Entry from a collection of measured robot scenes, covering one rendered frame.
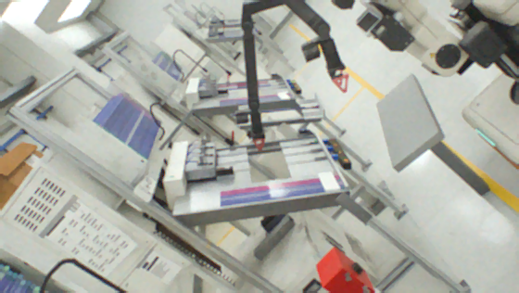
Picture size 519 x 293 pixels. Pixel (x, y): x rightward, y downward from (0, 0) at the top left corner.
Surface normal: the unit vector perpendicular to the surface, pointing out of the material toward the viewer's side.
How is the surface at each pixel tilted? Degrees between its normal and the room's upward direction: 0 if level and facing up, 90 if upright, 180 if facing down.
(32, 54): 90
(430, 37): 90
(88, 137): 90
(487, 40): 90
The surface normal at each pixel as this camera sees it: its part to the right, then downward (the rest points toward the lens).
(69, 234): 0.03, 0.37
